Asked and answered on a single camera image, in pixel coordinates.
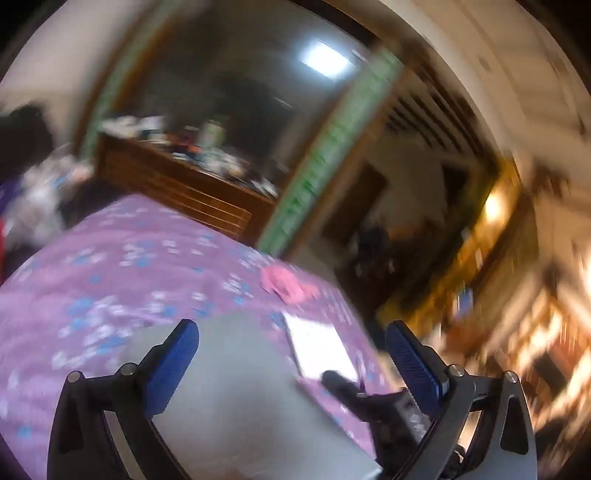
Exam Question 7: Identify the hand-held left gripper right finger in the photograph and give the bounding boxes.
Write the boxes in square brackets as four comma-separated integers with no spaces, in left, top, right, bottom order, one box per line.
[384,320,539,480]

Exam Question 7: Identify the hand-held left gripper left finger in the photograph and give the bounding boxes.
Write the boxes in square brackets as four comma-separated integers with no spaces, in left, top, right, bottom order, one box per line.
[46,318,200,480]

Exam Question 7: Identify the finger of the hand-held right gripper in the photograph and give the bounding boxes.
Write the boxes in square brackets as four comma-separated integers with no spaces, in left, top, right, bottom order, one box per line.
[322,370,433,467]

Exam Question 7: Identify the grey flat board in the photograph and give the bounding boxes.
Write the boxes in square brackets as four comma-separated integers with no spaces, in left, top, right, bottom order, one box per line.
[111,316,382,480]

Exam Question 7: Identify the white paper sheet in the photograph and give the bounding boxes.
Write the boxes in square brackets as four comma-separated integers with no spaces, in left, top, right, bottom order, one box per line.
[281,311,361,381]

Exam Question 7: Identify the purple floral blanket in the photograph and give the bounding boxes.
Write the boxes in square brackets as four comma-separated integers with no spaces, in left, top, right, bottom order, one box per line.
[0,194,393,480]

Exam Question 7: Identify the pink cloth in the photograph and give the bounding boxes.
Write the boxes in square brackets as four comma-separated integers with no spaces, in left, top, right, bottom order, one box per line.
[261,265,319,305]

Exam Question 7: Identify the wooden cabinet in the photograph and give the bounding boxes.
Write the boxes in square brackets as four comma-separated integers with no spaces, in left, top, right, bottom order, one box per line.
[95,131,278,245]

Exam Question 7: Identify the clear plastic bags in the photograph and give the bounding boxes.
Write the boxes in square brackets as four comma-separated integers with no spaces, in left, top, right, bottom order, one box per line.
[14,154,93,241]

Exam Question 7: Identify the clutter of small cabinet items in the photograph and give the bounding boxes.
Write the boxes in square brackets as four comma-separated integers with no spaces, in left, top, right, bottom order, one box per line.
[102,115,282,199]

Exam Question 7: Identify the black case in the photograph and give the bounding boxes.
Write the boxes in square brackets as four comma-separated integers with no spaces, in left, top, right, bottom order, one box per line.
[0,106,54,185]

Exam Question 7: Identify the bamboo painted wooden frame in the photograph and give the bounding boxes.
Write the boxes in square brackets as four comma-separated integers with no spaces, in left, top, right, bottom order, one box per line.
[78,0,416,259]

